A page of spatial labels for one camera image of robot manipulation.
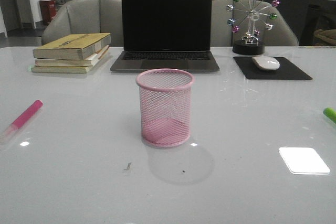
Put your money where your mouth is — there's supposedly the pink highlighter pen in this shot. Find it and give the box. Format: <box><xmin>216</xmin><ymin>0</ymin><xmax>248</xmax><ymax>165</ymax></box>
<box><xmin>1</xmin><ymin>100</ymin><xmax>43</xmax><ymax>147</ymax></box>

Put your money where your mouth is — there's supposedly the green highlighter pen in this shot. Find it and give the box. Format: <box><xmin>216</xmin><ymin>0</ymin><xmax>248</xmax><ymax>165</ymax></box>
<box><xmin>323</xmin><ymin>108</ymin><xmax>336</xmax><ymax>124</ymax></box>

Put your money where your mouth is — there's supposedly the pink mesh pen holder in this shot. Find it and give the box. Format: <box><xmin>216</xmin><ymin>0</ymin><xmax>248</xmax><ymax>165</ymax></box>
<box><xmin>136</xmin><ymin>68</ymin><xmax>195</xmax><ymax>147</ymax></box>

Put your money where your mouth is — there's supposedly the grey laptop computer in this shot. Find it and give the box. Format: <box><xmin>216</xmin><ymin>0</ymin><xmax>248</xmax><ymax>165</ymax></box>
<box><xmin>110</xmin><ymin>0</ymin><xmax>219</xmax><ymax>72</ymax></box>

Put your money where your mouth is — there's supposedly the middle cream book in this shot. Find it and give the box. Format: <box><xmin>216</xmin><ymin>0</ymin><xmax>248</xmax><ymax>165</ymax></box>
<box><xmin>35</xmin><ymin>46</ymin><xmax>110</xmax><ymax>67</ymax></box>

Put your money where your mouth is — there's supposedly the cream book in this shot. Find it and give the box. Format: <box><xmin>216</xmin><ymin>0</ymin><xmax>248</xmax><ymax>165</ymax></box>
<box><xmin>35</xmin><ymin>46</ymin><xmax>110</xmax><ymax>67</ymax></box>
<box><xmin>30</xmin><ymin>51</ymin><xmax>110</xmax><ymax>73</ymax></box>

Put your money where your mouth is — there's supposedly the right grey armchair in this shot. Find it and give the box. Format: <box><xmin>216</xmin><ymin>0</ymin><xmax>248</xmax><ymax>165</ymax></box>
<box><xmin>211</xmin><ymin>0</ymin><xmax>299</xmax><ymax>47</ymax></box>

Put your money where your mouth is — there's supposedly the grey armchair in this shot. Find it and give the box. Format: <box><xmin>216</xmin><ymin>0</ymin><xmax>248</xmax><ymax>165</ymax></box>
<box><xmin>41</xmin><ymin>0</ymin><xmax>123</xmax><ymax>47</ymax></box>
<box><xmin>211</xmin><ymin>0</ymin><xmax>299</xmax><ymax>47</ymax></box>

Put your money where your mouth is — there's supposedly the white computer mouse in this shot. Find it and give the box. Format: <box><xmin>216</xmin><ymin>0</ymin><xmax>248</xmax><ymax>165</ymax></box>
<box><xmin>251</xmin><ymin>55</ymin><xmax>280</xmax><ymax>71</ymax></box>

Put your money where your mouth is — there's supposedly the top yellow book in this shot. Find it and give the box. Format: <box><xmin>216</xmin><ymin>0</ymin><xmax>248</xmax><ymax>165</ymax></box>
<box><xmin>33</xmin><ymin>33</ymin><xmax>111</xmax><ymax>60</ymax></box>

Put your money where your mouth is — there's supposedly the left grey armchair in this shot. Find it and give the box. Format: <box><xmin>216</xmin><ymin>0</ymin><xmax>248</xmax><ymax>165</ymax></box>
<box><xmin>41</xmin><ymin>0</ymin><xmax>123</xmax><ymax>47</ymax></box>

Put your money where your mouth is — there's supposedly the ferris wheel desk ornament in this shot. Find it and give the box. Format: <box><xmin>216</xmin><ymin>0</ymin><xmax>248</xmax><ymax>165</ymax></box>
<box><xmin>226</xmin><ymin>0</ymin><xmax>281</xmax><ymax>55</ymax></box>

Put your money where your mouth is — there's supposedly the black mouse pad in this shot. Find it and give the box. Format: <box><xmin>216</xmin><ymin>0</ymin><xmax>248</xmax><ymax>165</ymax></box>
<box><xmin>233</xmin><ymin>56</ymin><xmax>312</xmax><ymax>80</ymax></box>

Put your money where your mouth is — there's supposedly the bottom cream book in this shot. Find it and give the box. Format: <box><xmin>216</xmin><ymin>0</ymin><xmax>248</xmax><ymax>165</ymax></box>
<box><xmin>30</xmin><ymin>51</ymin><xmax>110</xmax><ymax>73</ymax></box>

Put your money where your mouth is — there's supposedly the red bin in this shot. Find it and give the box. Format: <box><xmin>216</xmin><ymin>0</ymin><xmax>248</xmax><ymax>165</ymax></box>
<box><xmin>39</xmin><ymin>0</ymin><xmax>56</xmax><ymax>25</ymax></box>

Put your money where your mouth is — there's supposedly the brown cushion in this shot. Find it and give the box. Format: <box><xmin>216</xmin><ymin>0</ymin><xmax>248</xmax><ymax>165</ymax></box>
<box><xmin>314</xmin><ymin>29</ymin><xmax>336</xmax><ymax>46</ymax></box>

